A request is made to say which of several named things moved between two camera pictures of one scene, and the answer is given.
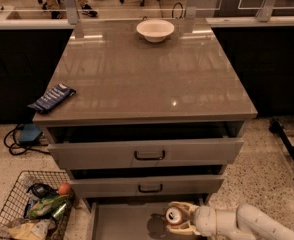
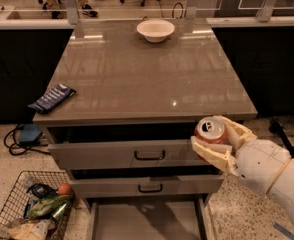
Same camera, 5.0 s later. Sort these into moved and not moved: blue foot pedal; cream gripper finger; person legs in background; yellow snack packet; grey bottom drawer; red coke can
Moved: cream gripper finger; red coke can
Not moved: grey bottom drawer; person legs in background; yellow snack packet; blue foot pedal
